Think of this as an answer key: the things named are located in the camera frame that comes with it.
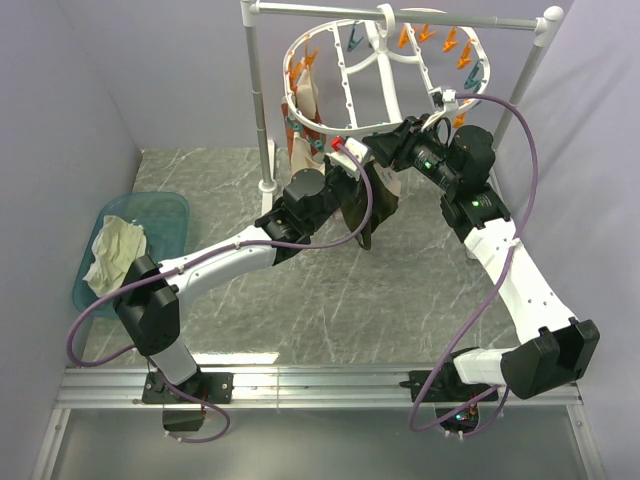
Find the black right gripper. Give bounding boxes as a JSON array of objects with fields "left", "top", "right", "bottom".
[{"left": 361, "top": 114, "right": 460, "bottom": 193}]

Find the olive green underwear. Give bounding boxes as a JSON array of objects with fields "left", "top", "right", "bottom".
[{"left": 341, "top": 161, "right": 401, "bottom": 250}]

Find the white oval clip hanger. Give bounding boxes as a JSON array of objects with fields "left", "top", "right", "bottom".
[{"left": 282, "top": 3, "right": 492, "bottom": 137}]

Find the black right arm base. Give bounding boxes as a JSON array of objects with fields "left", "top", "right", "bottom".
[{"left": 399, "top": 364, "right": 491, "bottom": 436}]

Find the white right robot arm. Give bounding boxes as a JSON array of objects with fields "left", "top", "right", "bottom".
[{"left": 363, "top": 117, "right": 600, "bottom": 400}]

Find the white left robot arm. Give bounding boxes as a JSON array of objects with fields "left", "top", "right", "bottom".
[{"left": 113, "top": 167, "right": 373, "bottom": 402}]

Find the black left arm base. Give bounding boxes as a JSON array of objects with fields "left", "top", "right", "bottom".
[{"left": 141, "top": 371, "right": 234, "bottom": 434}]

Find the beige hanging underwear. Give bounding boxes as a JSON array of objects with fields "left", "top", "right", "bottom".
[{"left": 290, "top": 67, "right": 326, "bottom": 174}]

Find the rust orange hanging underwear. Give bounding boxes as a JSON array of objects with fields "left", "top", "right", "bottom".
[{"left": 280, "top": 98, "right": 321, "bottom": 157}]

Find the cream underwear in basket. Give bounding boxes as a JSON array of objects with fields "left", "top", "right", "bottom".
[{"left": 83, "top": 215, "right": 147, "bottom": 298}]

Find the teal plastic basket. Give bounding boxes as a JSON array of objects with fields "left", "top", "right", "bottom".
[{"left": 71, "top": 192, "right": 190, "bottom": 312}]

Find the white metal drying rack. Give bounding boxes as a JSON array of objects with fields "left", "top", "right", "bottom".
[{"left": 241, "top": 1, "right": 564, "bottom": 202}]

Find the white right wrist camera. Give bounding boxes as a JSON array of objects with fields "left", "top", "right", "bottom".
[{"left": 430, "top": 87, "right": 459, "bottom": 119}]

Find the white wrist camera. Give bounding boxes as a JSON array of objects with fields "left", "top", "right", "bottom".
[
  {"left": 326, "top": 137, "right": 372, "bottom": 180},
  {"left": 430, "top": 87, "right": 459, "bottom": 119}
]

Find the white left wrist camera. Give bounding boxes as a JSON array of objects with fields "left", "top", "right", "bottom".
[{"left": 326, "top": 137, "right": 372, "bottom": 180}]

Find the aluminium mounting rail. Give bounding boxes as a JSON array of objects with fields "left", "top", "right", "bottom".
[{"left": 54, "top": 363, "right": 584, "bottom": 412}]

